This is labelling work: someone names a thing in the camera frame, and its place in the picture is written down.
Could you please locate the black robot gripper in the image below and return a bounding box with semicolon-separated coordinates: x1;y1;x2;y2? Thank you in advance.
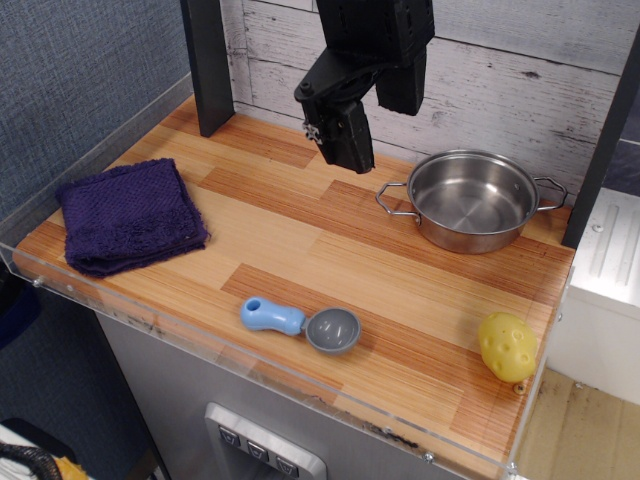
294;1;435;174

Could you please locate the stainless steel pot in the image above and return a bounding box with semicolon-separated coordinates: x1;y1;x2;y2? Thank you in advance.
376;149;568;254

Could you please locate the purple folded towel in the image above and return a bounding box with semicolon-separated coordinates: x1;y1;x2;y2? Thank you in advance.
56;158;209;278

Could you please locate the blue grey toy scoop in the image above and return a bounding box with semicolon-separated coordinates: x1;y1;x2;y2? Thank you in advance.
240;297;362;356

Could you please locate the yellow toy potato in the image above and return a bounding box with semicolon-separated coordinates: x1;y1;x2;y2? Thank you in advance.
478;312;538;384

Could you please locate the white aluminium box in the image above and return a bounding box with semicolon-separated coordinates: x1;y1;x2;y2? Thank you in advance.
547;188;639;404

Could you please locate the silver toy fridge dispenser panel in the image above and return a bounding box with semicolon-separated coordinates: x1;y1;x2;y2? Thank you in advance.
204;402;328;479

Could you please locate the clear acrylic table guard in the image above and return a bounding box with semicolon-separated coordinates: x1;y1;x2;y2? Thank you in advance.
1;100;573;479

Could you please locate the yellow black object bottom left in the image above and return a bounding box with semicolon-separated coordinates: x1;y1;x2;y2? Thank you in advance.
1;443;91;480

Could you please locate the black vertical post left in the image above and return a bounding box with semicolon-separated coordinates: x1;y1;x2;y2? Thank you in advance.
180;0;235;137

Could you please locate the black vertical post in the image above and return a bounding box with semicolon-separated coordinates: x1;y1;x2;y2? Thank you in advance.
180;0;235;137
562;31;639;249

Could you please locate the black vertical post right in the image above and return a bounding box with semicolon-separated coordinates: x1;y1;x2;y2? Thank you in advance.
562;31;639;249

